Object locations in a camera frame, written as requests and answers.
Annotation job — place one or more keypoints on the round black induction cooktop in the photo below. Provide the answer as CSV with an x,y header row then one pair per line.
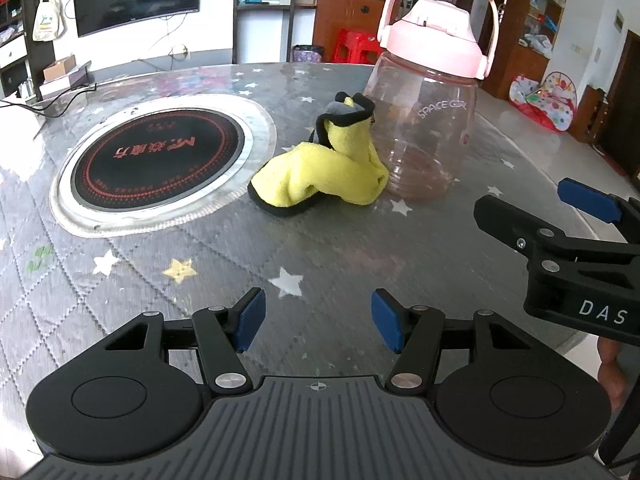
x,y
155,160

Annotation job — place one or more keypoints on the red plastic stool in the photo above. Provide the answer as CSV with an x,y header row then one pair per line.
x,y
355,45

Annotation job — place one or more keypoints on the purple patterned trash bin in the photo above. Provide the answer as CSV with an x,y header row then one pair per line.
x,y
307,54

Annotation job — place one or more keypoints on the cardboard box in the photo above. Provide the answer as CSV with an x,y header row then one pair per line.
x,y
59,67

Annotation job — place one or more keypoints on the person's right hand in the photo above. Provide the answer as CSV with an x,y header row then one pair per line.
x,y
611,367

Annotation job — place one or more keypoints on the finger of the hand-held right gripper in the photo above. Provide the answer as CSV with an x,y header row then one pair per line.
x,y
515,220
587,201

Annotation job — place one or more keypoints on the clear water bottle pink lid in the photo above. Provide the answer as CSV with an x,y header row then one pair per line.
x,y
425,110

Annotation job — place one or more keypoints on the dark bookshelf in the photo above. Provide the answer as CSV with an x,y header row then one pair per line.
x,y
20,25

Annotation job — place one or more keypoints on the yellow and grey cleaning cloth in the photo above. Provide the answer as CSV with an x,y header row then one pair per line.
x,y
325,175

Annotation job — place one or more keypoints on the tall wooden shelf unit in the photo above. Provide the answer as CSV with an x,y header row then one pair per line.
x,y
532,20

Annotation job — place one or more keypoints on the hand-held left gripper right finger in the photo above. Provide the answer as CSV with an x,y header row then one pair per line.
x,y
387,321

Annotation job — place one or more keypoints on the white tote bag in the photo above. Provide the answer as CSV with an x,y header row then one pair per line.
x,y
48,20

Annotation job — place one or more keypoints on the dark wooden door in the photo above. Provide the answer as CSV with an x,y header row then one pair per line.
x,y
631,105

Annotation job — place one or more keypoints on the small wooden side cabinet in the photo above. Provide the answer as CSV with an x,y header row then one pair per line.
x,y
587,115

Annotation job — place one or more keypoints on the glass display shelf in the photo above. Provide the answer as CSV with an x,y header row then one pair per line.
x,y
275,5

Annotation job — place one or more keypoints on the colourful baby play mat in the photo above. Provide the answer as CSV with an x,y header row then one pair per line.
x,y
547,102

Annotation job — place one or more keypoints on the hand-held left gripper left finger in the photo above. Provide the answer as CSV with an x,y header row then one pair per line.
x,y
252,320

